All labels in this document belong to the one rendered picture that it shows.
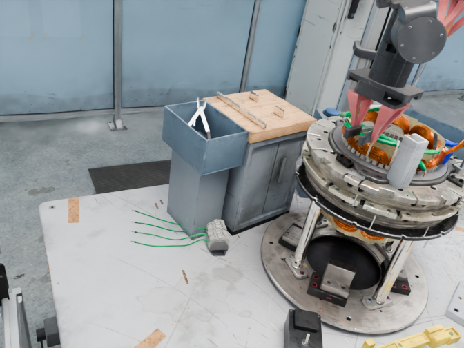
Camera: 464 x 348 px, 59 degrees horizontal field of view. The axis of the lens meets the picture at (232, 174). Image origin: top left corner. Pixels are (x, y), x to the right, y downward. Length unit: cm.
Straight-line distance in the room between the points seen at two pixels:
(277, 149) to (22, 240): 152
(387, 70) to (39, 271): 171
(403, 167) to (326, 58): 240
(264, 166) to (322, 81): 222
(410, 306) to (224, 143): 52
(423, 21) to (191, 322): 63
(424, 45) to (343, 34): 248
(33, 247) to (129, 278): 129
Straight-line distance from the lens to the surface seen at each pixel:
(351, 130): 69
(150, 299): 86
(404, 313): 97
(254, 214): 104
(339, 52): 309
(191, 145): 85
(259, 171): 95
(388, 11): 125
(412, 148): 71
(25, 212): 236
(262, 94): 107
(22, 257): 211
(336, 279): 90
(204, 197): 92
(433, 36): 59
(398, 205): 76
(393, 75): 66
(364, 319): 91
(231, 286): 90
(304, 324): 81
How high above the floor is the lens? 145
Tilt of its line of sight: 32 degrees down
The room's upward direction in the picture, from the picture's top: 10 degrees clockwise
